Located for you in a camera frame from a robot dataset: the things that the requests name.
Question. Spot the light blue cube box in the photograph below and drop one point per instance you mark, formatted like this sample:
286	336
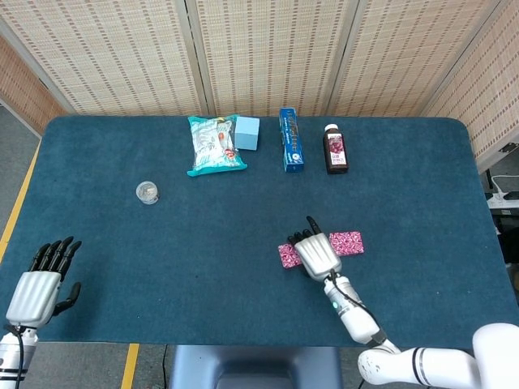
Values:
247	133

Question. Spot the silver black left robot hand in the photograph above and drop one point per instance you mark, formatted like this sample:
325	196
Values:
34	296

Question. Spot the white power strip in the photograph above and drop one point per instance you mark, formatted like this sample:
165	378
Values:
503	197

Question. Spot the pink patterned packet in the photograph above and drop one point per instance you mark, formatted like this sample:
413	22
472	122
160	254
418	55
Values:
348	243
288	257

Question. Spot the black floor equipment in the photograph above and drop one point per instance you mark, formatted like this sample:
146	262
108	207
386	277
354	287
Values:
511	239

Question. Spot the grey blue robot torso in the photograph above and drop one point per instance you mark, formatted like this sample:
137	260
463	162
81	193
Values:
251	364

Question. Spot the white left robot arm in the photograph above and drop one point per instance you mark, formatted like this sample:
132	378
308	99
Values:
9	358

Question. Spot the teal felt table cover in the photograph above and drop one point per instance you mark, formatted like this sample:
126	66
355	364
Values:
202	251

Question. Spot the teal white snack bag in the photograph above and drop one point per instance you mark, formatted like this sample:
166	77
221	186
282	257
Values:
213	148

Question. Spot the woven bamboo screen panel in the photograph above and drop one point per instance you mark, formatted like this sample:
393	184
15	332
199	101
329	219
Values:
486	89
20	89
271	52
405	52
109	52

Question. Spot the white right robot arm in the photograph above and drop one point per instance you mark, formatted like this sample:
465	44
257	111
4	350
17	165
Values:
357	322

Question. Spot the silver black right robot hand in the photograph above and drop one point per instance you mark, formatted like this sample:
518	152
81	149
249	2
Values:
318	255

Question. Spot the long blue cardboard box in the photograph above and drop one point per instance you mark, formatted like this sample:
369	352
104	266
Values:
291	142

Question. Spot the small clear plastic jar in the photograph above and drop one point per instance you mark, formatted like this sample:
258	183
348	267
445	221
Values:
147	193

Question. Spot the dark juice bottle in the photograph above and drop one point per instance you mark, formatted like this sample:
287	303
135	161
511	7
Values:
335	152

